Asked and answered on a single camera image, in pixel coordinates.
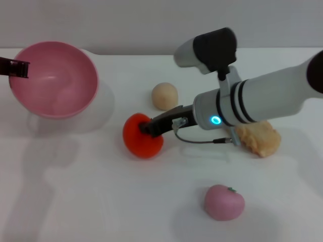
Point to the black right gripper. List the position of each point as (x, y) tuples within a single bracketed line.
[(174, 118)]

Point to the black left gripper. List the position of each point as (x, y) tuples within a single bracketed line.
[(5, 66)]

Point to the orange toy fruit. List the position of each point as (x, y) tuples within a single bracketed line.
[(141, 146)]

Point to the pink plastic bowl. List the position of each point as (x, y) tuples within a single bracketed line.
[(55, 83)]

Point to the beige round bun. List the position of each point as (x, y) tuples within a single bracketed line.
[(164, 96)]

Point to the pink toy peach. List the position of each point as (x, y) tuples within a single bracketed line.
[(223, 203)]

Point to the toasted bread slice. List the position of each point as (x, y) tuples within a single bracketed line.
[(265, 141)]

